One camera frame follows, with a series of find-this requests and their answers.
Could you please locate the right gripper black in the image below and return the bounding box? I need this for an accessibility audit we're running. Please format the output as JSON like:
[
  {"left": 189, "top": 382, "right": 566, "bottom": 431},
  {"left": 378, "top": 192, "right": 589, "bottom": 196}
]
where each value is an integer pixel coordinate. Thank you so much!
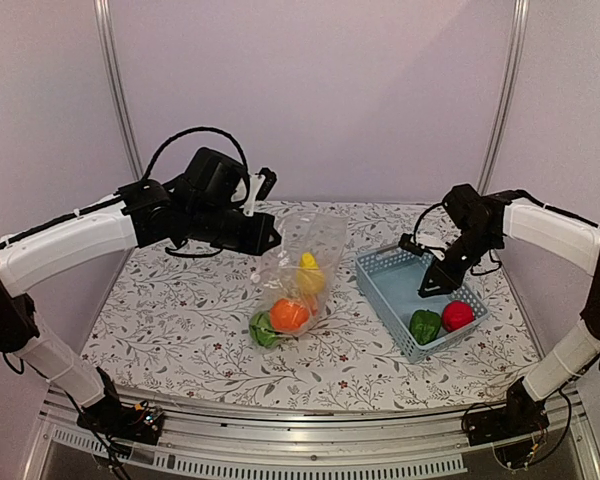
[{"left": 419, "top": 227, "right": 500, "bottom": 298}]

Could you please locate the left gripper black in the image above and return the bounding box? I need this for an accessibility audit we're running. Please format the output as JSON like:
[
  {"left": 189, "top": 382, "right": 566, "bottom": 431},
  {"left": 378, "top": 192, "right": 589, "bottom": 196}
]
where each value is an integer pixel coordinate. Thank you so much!
[{"left": 186, "top": 202, "right": 282, "bottom": 256}]

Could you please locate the clear zip top bag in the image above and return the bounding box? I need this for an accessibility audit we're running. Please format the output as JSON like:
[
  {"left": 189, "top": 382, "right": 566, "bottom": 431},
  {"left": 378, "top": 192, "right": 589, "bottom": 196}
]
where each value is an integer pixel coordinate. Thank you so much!
[{"left": 248, "top": 211, "right": 348, "bottom": 350}]

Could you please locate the green toy pepper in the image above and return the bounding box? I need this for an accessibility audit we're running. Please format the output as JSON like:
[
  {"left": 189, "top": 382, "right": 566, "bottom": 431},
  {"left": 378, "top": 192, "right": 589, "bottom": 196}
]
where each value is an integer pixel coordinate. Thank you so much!
[{"left": 409, "top": 310, "right": 442, "bottom": 345}]

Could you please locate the yellow toy pear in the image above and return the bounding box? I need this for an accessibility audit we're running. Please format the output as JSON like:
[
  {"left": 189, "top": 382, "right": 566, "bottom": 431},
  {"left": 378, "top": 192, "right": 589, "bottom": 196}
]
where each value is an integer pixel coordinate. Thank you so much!
[{"left": 296, "top": 252, "right": 326, "bottom": 295}]

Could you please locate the orange toy fruit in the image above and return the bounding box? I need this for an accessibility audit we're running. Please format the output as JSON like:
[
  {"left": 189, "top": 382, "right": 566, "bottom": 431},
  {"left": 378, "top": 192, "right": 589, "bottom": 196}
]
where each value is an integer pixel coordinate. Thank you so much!
[{"left": 269, "top": 298, "right": 310, "bottom": 333}]

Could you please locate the green toy watermelon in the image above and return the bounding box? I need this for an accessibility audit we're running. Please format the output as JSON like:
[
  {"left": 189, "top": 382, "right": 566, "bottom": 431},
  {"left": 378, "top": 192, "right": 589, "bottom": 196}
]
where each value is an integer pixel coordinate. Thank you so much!
[{"left": 249, "top": 310, "right": 287, "bottom": 349}]

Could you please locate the green orange toy mango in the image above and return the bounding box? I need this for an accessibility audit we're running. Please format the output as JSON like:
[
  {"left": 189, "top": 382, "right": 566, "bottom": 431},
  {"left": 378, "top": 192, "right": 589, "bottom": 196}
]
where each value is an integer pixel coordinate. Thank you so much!
[{"left": 302, "top": 294, "right": 320, "bottom": 318}]

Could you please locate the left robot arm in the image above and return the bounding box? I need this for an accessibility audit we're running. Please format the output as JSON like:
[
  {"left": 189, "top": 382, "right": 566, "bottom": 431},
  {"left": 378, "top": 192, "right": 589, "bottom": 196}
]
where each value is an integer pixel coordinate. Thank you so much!
[{"left": 0, "top": 147, "right": 281, "bottom": 434}]

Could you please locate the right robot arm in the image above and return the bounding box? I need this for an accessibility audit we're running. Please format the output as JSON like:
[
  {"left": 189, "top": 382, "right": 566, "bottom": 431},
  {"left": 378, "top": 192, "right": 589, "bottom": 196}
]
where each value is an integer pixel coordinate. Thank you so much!
[{"left": 418, "top": 184, "right": 600, "bottom": 436}]

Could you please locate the red toy apple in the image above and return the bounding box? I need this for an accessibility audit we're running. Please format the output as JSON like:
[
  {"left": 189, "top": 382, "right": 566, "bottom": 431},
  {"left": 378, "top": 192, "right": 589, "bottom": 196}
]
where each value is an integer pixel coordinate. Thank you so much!
[{"left": 441, "top": 301, "right": 475, "bottom": 333}]

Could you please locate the light blue plastic basket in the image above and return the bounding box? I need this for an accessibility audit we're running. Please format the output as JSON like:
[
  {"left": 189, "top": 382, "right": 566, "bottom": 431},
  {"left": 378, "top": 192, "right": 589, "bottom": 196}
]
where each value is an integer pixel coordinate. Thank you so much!
[{"left": 355, "top": 245, "right": 490, "bottom": 363}]

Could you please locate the floral tablecloth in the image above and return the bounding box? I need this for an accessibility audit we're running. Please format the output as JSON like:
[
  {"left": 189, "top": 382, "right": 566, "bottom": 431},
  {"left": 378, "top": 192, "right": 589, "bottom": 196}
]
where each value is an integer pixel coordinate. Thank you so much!
[{"left": 82, "top": 202, "right": 538, "bottom": 410}]

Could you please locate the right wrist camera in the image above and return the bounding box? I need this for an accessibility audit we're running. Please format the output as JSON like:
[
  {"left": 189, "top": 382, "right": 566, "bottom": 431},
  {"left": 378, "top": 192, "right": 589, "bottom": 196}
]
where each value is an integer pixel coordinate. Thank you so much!
[{"left": 398, "top": 233, "right": 425, "bottom": 257}]

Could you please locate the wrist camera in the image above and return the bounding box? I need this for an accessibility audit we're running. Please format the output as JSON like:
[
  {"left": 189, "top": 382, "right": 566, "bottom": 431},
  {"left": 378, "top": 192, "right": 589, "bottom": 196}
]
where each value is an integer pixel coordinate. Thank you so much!
[
  {"left": 398, "top": 233, "right": 425, "bottom": 257},
  {"left": 243, "top": 167, "right": 277, "bottom": 217}
]

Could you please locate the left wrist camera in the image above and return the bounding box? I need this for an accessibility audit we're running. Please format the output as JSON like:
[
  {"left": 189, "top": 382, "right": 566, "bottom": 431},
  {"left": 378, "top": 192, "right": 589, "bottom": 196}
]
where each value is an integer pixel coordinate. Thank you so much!
[{"left": 243, "top": 167, "right": 277, "bottom": 217}]

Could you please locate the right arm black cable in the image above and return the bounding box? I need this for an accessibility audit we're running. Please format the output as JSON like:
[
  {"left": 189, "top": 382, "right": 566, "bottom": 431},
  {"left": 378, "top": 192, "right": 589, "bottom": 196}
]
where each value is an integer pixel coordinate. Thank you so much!
[{"left": 412, "top": 199, "right": 504, "bottom": 276}]

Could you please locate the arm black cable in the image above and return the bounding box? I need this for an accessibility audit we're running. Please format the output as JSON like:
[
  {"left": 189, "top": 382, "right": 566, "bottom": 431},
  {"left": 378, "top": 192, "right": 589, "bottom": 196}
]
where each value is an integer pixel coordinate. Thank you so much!
[
  {"left": 412, "top": 199, "right": 504, "bottom": 276},
  {"left": 142, "top": 126, "right": 249, "bottom": 184}
]

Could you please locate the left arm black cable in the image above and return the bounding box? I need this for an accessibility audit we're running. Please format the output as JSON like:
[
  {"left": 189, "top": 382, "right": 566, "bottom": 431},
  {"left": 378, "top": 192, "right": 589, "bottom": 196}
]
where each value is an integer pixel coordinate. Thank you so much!
[{"left": 142, "top": 126, "right": 249, "bottom": 184}]

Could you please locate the front aluminium rail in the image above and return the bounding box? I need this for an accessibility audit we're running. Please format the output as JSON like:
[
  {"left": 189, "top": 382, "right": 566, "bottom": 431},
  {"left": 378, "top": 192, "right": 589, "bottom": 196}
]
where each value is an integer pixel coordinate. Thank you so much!
[{"left": 24, "top": 384, "right": 600, "bottom": 480}]

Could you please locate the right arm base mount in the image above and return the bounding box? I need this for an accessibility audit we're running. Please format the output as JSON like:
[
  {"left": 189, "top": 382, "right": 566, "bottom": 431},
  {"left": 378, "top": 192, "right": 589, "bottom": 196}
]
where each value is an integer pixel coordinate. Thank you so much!
[{"left": 461, "top": 392, "right": 549, "bottom": 470}]

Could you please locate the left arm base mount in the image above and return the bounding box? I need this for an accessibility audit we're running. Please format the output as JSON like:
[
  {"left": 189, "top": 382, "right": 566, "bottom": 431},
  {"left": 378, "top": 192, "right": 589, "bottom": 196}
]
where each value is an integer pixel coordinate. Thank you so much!
[{"left": 77, "top": 367, "right": 165, "bottom": 445}]

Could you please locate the left aluminium frame post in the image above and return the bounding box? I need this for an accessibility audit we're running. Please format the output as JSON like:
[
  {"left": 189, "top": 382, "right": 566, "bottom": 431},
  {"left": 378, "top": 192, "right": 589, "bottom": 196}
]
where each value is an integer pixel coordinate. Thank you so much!
[{"left": 93, "top": 0, "right": 143, "bottom": 180}]

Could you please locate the aluminium frame post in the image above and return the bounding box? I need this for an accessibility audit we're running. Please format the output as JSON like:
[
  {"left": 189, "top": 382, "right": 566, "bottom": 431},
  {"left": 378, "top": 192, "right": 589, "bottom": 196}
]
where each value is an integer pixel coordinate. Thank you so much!
[
  {"left": 477, "top": 0, "right": 530, "bottom": 194},
  {"left": 93, "top": 0, "right": 143, "bottom": 180}
]

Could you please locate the right aluminium frame post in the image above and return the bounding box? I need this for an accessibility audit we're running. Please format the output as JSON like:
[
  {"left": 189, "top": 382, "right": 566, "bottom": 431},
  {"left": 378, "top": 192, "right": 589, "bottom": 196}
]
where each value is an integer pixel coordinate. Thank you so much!
[{"left": 477, "top": 0, "right": 530, "bottom": 194}]

